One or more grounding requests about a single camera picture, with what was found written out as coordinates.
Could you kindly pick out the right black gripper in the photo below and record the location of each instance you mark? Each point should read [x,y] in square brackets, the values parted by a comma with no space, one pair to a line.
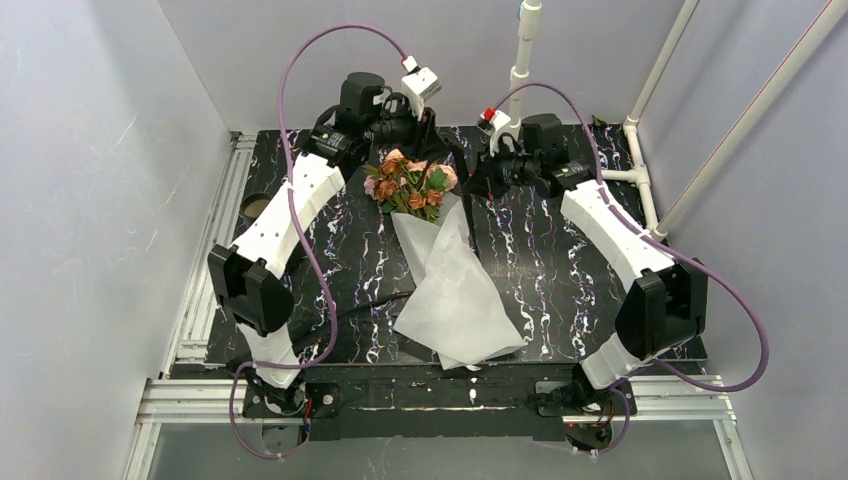
[486,172]

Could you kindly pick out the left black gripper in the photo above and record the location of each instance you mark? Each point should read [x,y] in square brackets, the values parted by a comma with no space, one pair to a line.
[427,137]

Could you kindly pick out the pink orange flower bunch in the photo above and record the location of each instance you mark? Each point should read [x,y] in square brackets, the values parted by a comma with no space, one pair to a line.
[417,188]

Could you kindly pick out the white wrapping paper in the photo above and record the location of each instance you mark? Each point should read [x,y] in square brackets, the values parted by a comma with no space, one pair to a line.
[455,309]

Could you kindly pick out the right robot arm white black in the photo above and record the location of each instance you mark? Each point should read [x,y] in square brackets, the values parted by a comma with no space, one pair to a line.
[665,299]

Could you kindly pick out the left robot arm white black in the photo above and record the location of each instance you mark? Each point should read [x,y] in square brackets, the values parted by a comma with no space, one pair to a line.
[247,274]

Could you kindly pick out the black cylindrical vase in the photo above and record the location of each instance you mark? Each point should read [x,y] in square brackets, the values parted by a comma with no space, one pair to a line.
[253,206]

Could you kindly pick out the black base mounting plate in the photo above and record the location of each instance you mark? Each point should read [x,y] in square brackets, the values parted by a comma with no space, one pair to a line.
[335,402]

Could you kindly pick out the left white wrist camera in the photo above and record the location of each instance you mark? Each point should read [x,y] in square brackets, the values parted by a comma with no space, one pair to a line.
[419,87]

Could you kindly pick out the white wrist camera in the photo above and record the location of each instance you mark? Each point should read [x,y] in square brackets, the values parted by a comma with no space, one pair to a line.
[502,134]
[419,87]

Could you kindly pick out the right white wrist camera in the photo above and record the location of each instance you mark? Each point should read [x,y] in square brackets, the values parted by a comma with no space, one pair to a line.
[502,134]

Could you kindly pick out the white pvc pipe frame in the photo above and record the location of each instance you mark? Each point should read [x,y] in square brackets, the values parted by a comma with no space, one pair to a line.
[784,73]

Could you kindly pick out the aluminium frame rail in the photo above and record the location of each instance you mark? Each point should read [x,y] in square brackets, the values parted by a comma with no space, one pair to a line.
[554,285]

